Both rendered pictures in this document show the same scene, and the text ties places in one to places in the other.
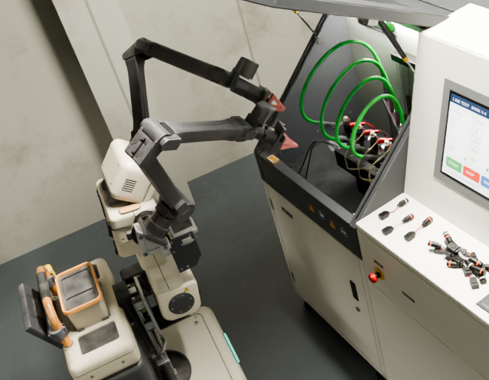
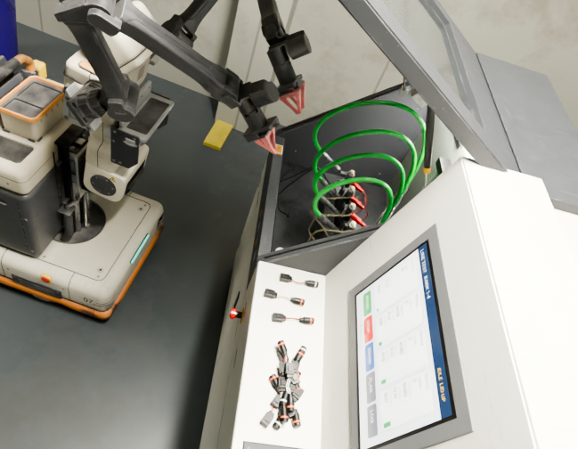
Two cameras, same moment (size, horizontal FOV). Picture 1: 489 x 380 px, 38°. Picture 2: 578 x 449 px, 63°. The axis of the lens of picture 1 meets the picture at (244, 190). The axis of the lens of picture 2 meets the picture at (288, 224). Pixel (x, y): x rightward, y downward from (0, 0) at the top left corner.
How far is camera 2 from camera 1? 1.15 m
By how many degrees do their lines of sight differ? 11
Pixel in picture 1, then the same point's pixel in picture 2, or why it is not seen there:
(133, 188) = not seen: hidden behind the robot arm
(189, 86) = (321, 54)
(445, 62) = (451, 209)
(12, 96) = not seen: outside the picture
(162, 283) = (93, 157)
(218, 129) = (191, 63)
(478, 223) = (334, 371)
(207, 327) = (142, 219)
